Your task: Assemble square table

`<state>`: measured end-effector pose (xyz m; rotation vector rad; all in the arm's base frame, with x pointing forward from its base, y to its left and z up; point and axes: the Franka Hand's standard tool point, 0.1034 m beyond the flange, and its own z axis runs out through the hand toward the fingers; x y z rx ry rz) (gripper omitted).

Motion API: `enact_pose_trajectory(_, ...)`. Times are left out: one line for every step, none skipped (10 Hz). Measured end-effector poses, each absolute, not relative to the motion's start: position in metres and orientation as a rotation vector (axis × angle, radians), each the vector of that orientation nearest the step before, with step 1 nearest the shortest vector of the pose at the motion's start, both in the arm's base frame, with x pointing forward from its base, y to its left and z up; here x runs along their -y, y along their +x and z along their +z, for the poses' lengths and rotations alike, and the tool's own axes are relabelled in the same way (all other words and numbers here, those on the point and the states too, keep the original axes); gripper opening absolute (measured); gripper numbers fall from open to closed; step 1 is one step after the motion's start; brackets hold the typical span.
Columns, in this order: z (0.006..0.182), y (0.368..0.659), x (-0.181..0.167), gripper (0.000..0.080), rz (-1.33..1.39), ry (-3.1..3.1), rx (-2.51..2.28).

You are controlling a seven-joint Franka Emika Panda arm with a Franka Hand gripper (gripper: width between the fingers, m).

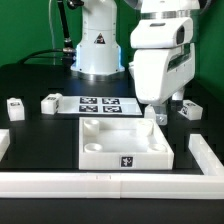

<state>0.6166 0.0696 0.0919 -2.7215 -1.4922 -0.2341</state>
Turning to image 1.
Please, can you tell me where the white square table top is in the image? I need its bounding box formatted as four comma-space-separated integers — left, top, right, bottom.
79, 117, 174, 170

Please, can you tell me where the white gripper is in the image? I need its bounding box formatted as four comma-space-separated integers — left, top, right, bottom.
129, 17, 195, 126

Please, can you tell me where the white front fence bar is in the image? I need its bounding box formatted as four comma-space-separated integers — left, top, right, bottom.
0, 172, 224, 199

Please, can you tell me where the black cable at base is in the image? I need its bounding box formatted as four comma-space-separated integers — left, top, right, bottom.
17, 46, 77, 66

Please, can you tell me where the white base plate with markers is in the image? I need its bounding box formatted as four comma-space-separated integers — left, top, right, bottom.
59, 96, 142, 116

